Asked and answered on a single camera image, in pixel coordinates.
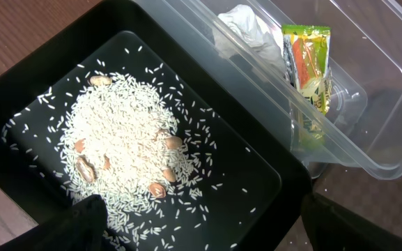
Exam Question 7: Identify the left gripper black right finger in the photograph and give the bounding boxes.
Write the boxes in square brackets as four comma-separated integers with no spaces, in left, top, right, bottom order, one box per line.
[301,193,402,251]

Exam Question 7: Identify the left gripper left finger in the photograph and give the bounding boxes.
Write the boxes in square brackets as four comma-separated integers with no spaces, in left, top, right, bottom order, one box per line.
[0,195,107,251]

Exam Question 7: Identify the rice grains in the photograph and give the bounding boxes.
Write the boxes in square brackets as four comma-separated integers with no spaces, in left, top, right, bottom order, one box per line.
[1,45,249,250]

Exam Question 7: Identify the green orange snack wrapper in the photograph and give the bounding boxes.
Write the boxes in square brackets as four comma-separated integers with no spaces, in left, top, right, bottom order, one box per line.
[281,24,333,147]

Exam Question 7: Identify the white tissue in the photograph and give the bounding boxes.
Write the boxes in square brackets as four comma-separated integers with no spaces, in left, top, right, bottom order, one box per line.
[217,4,286,72]

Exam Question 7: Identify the tan nut shell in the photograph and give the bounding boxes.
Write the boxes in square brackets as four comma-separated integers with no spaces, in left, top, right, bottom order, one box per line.
[89,75,112,86]
[162,168,176,183]
[74,139,85,153]
[148,183,167,199]
[165,136,183,150]
[103,155,111,170]
[75,157,95,183]

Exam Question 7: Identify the dark brown serving tray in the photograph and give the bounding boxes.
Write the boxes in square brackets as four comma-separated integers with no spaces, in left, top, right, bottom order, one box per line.
[273,142,402,251]

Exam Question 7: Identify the black rectangular tray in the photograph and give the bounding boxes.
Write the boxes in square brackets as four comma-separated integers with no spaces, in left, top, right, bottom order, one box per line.
[0,1,311,250]

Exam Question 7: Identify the clear plastic bin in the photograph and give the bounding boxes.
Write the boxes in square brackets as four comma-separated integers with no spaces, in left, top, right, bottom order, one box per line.
[139,0,402,180]

